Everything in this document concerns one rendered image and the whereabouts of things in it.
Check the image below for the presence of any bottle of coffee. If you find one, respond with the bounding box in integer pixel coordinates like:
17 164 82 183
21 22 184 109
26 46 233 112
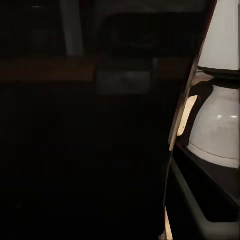
0 0 217 240

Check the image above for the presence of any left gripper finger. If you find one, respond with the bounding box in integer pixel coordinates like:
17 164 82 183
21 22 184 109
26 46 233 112
165 142 240 240

